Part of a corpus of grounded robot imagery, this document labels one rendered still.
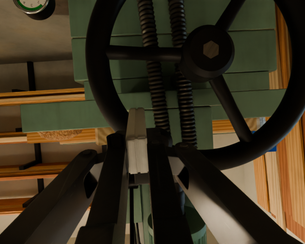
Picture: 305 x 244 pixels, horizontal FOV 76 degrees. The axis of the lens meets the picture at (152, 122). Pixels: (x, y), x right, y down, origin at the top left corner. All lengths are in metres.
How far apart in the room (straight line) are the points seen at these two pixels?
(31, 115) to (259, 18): 0.53
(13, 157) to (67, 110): 3.26
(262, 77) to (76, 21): 0.41
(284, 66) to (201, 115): 1.57
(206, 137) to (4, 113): 3.49
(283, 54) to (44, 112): 1.73
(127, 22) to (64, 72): 2.85
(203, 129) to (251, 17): 0.29
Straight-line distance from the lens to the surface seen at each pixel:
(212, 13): 0.49
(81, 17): 0.48
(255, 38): 0.51
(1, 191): 3.92
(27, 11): 0.44
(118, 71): 0.43
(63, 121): 0.45
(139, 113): 0.18
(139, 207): 0.84
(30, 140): 0.66
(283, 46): 1.90
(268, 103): 0.50
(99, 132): 0.44
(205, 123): 0.34
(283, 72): 1.89
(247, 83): 0.48
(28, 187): 3.67
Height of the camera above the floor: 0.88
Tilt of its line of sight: 2 degrees up
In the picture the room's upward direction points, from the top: 176 degrees clockwise
